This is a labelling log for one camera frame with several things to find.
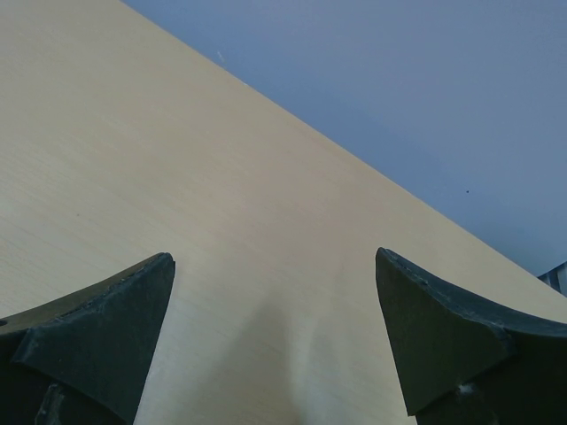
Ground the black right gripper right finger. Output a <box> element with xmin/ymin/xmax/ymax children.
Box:
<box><xmin>376</xmin><ymin>248</ymin><xmax>566</xmax><ymax>424</ymax></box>

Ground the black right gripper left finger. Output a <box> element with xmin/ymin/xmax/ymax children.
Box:
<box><xmin>1</xmin><ymin>252</ymin><xmax>175</xmax><ymax>424</ymax></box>

